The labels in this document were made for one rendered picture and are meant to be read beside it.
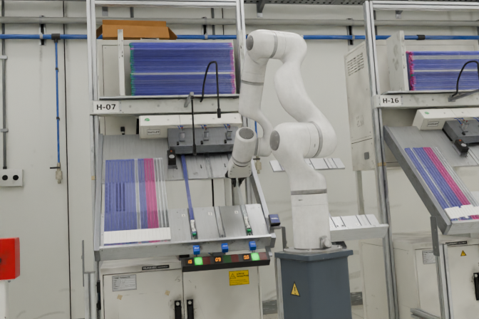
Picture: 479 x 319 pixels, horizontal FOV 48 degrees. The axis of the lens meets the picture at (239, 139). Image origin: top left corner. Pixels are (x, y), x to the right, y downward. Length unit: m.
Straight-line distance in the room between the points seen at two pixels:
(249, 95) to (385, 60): 1.24
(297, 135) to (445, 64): 1.53
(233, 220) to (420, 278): 1.01
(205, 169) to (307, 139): 0.80
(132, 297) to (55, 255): 1.74
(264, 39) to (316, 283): 0.84
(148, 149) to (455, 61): 1.69
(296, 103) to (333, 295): 0.63
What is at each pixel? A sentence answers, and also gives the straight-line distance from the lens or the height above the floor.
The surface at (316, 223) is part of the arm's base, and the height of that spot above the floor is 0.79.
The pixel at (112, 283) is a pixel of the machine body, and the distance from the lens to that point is 2.45.
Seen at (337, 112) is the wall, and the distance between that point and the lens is 4.44.
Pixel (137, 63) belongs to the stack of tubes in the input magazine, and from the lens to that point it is 2.65.
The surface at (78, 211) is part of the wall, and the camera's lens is 4.10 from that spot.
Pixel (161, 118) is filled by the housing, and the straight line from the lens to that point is 2.61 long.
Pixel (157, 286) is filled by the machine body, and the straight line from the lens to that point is 2.46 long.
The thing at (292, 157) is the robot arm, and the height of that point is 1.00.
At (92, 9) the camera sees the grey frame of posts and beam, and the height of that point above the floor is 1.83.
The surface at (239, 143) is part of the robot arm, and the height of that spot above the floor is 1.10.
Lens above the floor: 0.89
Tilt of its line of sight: 6 degrees up
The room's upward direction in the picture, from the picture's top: 3 degrees counter-clockwise
